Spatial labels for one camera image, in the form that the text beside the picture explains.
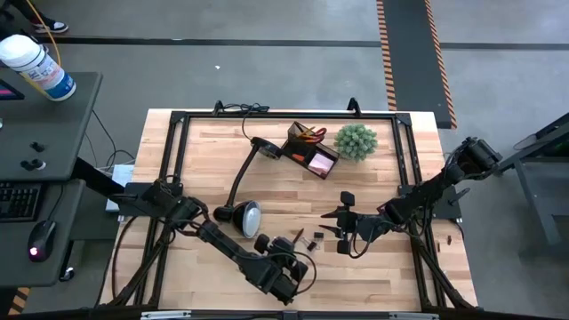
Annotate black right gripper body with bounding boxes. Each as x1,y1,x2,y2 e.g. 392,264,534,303
336,191,359,255

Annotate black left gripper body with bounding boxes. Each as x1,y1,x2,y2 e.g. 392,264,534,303
253,234,309,285

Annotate pink sticky note pad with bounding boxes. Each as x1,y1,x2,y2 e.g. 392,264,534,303
308,154,335,176

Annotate red-handled scissors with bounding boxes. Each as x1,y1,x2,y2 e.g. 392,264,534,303
306,126,328,144

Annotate black mesh desk organizer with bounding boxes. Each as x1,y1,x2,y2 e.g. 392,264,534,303
281,121,341,180

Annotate green artificial potted plant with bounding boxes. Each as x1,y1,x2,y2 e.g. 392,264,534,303
333,123,379,162

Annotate black desk lamp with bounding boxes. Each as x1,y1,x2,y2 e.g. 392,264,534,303
212,136,285,240

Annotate black orange-striped floor mat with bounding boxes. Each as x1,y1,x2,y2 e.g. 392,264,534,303
376,0,459,131

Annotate white control box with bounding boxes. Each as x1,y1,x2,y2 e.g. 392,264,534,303
105,163,136,213

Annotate grey metal table stand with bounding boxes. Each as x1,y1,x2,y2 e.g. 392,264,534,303
495,113,569,259

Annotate black computer mouse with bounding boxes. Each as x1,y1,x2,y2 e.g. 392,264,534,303
27,220,59,263

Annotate dark grey side desk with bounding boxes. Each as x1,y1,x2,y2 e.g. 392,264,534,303
0,70,104,289

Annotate black keyboard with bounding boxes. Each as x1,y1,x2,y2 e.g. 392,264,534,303
0,180,44,223

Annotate white wipes canister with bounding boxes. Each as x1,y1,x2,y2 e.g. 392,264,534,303
0,34,77,102

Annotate small display screen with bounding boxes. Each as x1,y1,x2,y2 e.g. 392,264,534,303
0,78,26,102

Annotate person's shoe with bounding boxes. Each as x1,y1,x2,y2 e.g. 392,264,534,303
29,17,70,36

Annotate person's leg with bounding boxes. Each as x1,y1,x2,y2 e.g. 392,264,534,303
0,0,45,41

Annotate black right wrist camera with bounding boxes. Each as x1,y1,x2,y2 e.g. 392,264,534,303
357,214,392,244

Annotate silver bracket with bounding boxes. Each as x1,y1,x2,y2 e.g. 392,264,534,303
388,312,440,320
140,310,193,320

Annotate black lamp cable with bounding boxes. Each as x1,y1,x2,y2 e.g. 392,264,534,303
212,100,271,144

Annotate yellow hanging cable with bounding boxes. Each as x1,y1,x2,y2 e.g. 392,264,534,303
25,0,62,97

